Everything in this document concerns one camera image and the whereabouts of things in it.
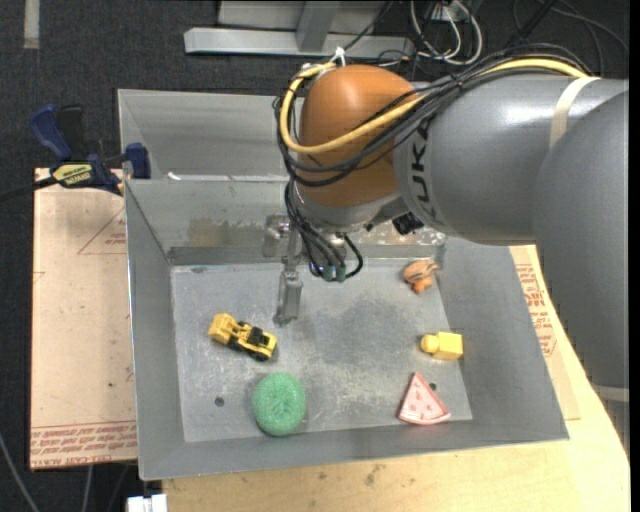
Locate yellow toy loader truck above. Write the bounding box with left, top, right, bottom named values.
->
left=207, top=312, right=279, bottom=363

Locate brown cardboard board, red print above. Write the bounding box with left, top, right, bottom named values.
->
left=29, top=167, right=584, bottom=472

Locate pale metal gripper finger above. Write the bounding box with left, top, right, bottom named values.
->
left=285, top=277, right=305, bottom=324
left=274, top=272, right=293, bottom=325

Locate pink toy watermelon slice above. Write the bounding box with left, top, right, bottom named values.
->
left=396, top=371, right=453, bottom=427

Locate orange toy tiger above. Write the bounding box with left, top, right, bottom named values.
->
left=402, top=258, right=441, bottom=295

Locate grey metal bin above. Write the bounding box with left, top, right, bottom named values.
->
left=117, top=88, right=570, bottom=482

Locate green mesh scrubber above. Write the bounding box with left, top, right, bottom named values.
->
left=250, top=371, right=307, bottom=438

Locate yellow toy block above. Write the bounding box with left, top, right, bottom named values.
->
left=419, top=330, right=465, bottom=363

